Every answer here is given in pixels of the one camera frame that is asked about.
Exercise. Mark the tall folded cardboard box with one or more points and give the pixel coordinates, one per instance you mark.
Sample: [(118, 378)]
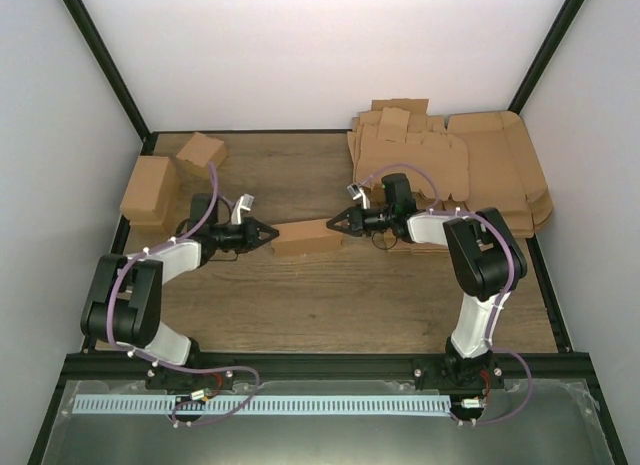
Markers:
[(150, 198)]

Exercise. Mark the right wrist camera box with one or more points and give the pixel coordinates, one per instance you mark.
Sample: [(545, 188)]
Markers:
[(359, 196)]

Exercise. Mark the small folded cardboard box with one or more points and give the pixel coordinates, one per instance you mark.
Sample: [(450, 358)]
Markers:
[(199, 151)]

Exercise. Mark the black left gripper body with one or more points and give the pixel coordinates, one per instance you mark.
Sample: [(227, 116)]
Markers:
[(248, 235)]

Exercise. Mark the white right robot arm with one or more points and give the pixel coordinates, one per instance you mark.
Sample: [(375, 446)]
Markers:
[(487, 262)]

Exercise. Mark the light blue slotted cable duct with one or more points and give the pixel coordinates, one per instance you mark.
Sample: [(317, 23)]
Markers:
[(419, 405)]

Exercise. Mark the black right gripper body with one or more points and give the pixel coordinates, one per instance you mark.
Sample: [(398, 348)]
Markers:
[(359, 221)]

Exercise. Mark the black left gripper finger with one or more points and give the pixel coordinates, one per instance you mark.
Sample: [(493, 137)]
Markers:
[(265, 238), (264, 228)]

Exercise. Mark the stack of flat cardboard sheets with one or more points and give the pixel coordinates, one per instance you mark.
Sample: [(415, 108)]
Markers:
[(398, 135)]

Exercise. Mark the black aluminium frame rail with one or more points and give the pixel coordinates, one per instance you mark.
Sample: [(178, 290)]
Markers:
[(425, 371)]

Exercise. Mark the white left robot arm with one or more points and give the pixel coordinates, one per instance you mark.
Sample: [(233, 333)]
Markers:
[(123, 306)]

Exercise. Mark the large flat cardboard sheet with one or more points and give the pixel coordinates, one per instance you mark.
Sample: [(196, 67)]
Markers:
[(504, 169)]

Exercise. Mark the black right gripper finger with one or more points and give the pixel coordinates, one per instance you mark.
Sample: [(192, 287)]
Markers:
[(341, 219), (338, 228)]

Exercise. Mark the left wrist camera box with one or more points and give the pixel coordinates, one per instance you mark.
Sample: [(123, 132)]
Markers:
[(242, 205)]

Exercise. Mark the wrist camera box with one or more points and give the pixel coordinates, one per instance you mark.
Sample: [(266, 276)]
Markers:
[(359, 196), (242, 205)]

